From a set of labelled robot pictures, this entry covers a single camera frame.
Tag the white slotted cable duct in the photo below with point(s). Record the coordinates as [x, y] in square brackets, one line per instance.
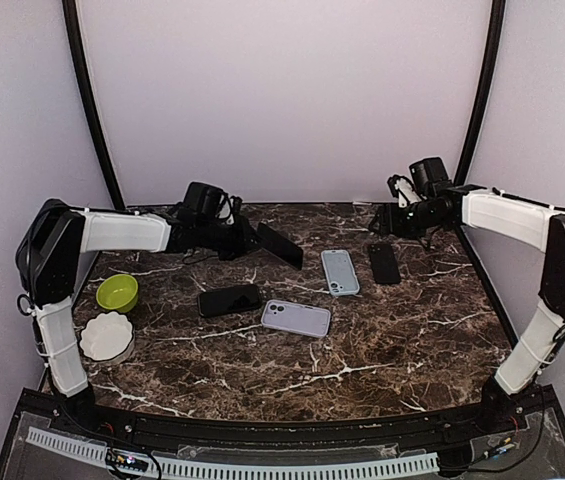
[208, 463]

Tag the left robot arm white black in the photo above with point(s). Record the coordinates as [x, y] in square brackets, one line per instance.
[63, 243]

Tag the black frame post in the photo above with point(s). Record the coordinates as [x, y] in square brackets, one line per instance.
[90, 109]
[483, 89]

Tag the white fluted bowl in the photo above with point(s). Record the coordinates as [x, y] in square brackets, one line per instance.
[109, 338]

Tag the white silicone phone case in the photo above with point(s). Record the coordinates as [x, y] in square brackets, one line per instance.
[296, 318]

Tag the black table edge rail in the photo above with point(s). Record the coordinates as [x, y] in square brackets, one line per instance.
[446, 429]

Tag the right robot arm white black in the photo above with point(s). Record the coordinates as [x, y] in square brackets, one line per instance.
[521, 243]

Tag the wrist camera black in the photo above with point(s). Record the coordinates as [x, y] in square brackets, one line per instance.
[403, 190]
[228, 209]

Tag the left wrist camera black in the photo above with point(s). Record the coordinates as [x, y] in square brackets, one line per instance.
[228, 209]

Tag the green bowl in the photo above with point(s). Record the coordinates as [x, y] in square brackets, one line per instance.
[119, 293]

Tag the black right frame post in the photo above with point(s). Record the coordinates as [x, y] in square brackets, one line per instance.
[483, 89]

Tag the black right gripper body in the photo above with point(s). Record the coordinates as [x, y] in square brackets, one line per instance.
[405, 226]

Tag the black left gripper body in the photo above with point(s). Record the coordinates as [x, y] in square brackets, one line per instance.
[229, 243]

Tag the small circuit board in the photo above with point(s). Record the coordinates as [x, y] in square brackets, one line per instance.
[121, 461]

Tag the black left frame post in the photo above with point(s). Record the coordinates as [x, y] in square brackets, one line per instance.
[90, 109]

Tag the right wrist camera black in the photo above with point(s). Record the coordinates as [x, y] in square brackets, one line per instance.
[403, 190]

